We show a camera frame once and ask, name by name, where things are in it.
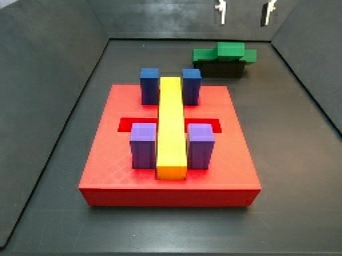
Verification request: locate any black L-shaped fixture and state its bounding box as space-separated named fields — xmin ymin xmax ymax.
xmin=193 ymin=60 xmax=245 ymax=79

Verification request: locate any yellow long bar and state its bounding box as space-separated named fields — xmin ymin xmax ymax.
xmin=156 ymin=77 xmax=187 ymax=180

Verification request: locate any purple peg left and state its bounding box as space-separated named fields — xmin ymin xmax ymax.
xmin=129 ymin=123 xmax=156 ymax=169

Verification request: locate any purple peg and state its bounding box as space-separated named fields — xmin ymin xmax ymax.
xmin=129 ymin=123 xmax=156 ymax=169
xmin=187 ymin=123 xmax=215 ymax=169

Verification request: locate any purple peg right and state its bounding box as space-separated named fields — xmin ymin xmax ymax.
xmin=187 ymin=123 xmax=215 ymax=169

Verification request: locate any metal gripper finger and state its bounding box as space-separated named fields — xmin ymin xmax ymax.
xmin=260 ymin=0 xmax=278 ymax=27
xmin=213 ymin=0 xmax=227 ymax=25

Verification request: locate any dark blue peg right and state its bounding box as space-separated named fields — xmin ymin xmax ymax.
xmin=181 ymin=69 xmax=201 ymax=105

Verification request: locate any dark blue peg left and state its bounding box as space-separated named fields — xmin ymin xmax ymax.
xmin=140 ymin=68 xmax=160 ymax=105

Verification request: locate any red base board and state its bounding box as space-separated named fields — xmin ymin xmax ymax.
xmin=77 ymin=83 xmax=263 ymax=208

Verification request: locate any green U-shaped block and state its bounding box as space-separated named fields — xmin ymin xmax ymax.
xmin=192 ymin=42 xmax=256 ymax=64

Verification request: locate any dark blue peg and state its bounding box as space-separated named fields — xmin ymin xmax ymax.
xmin=140 ymin=68 xmax=160 ymax=105
xmin=181 ymin=69 xmax=201 ymax=105

